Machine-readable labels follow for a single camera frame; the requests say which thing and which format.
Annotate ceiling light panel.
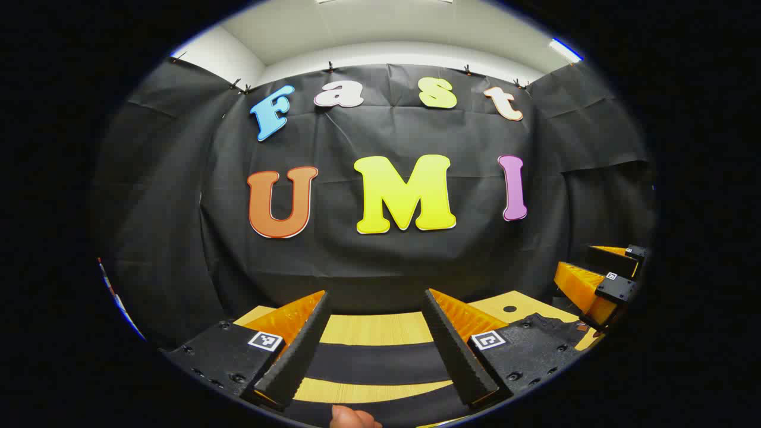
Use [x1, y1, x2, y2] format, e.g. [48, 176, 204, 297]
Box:
[548, 37, 584, 64]

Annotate black backdrop cloth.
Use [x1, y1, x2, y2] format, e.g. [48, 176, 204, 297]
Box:
[89, 58, 658, 351]

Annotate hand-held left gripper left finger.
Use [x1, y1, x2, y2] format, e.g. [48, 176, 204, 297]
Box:
[159, 290, 332, 412]

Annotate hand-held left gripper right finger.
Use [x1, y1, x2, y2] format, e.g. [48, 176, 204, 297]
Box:
[423, 289, 576, 410]

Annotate black jeans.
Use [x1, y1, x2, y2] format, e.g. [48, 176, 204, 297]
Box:
[285, 312, 592, 428]

